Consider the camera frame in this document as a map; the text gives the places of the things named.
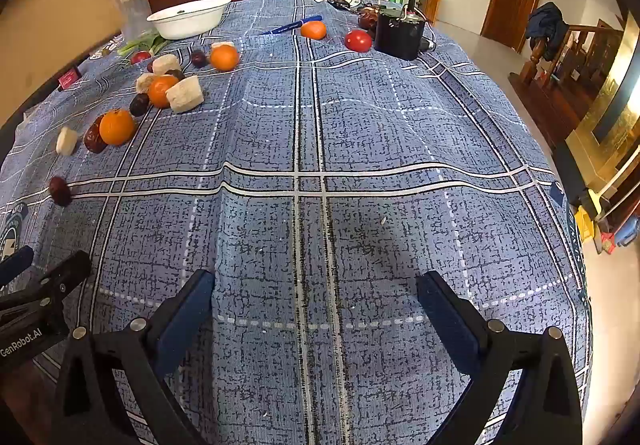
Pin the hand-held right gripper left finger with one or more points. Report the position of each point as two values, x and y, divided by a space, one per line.
185 320

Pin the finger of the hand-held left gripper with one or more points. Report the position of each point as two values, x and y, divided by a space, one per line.
55 280
17 265

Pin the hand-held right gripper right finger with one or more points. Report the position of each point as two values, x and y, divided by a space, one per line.
450 320

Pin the orange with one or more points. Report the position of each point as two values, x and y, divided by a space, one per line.
161 92
313 30
117 127
224 58

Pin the clear plastic bag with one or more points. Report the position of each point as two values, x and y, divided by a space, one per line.
26 119

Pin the small red box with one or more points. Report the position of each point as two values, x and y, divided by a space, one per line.
69 79

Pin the blue plaid tablecloth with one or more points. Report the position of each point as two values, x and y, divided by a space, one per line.
350 150

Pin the small red tomato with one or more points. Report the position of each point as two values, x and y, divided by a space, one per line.
140 58

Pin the green scallions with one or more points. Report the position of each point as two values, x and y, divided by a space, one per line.
145 44

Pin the wooden stair railing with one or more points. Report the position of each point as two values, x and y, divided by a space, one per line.
560 85

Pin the gold framed panel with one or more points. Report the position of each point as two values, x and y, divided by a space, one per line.
610 115

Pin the clear plastic container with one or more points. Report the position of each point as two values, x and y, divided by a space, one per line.
132 10

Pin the white enamel basin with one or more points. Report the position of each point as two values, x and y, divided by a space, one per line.
190 22

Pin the large red tomato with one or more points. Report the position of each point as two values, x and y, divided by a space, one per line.
358 40

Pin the dark jacket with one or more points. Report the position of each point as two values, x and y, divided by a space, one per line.
547 27

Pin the blue pen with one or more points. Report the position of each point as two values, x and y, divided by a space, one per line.
290 26

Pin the bunch of keys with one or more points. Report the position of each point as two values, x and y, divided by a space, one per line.
345 3

